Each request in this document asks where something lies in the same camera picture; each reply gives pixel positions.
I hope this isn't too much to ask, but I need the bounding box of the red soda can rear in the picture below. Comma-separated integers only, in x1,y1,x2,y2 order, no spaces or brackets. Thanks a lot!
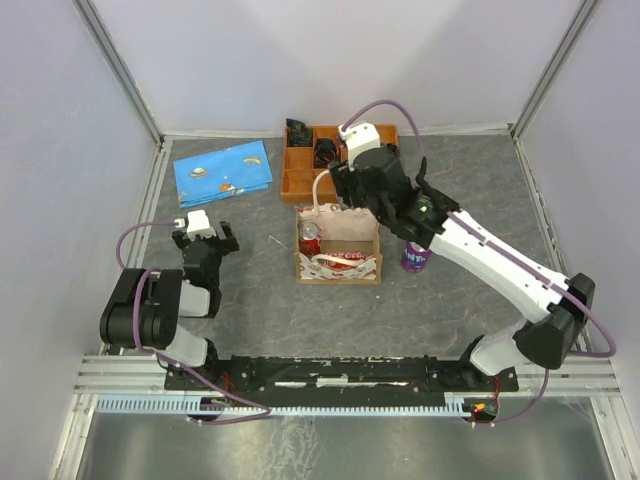
298,221,321,257

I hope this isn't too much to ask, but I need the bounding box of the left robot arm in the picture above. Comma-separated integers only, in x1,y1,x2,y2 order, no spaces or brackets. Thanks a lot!
99,219,239,390

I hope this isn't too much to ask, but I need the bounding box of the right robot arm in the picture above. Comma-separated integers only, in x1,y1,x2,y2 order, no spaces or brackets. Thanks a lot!
329,146,595,391

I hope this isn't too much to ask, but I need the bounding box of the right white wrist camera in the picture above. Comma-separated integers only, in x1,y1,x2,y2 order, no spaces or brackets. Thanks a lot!
338,122,381,170

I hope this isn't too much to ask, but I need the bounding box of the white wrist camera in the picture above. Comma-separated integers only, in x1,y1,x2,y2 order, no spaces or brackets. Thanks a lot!
174,210,217,240
338,122,381,170

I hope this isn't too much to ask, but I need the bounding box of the canvas tote bag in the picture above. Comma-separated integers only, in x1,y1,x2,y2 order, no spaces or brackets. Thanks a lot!
294,170,383,286

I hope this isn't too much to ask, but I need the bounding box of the aluminium frame rail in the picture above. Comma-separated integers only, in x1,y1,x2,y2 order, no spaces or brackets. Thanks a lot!
74,355,166,394

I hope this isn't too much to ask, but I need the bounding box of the light blue cable duct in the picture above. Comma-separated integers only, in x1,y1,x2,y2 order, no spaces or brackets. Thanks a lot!
94,391,476,416

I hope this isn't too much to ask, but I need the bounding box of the purple soda can front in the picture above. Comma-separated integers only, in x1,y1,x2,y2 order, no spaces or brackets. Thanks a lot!
401,242,431,273

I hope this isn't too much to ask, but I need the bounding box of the wooden compartment tray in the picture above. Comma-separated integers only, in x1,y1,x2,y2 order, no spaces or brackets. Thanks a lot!
280,124,399,205

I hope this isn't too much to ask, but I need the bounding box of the red soda can front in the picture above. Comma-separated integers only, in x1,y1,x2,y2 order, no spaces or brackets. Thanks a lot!
311,251,368,271

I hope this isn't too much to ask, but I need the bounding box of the rolled black orange tie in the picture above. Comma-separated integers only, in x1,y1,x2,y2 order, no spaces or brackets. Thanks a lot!
313,138,340,169

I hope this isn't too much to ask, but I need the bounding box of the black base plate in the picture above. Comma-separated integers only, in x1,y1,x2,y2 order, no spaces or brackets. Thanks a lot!
161,356,519,410

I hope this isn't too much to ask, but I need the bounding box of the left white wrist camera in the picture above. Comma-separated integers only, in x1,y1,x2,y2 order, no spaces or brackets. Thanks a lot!
174,210,217,240

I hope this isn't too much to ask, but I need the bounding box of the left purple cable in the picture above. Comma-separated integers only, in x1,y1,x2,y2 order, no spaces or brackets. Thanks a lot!
115,219,272,426

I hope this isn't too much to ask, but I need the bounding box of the red soda can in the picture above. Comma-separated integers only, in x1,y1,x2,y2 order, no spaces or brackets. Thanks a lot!
311,251,368,271
298,221,321,257

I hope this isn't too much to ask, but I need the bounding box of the blue space print cloth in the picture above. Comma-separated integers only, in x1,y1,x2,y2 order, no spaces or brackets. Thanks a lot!
173,141,273,208

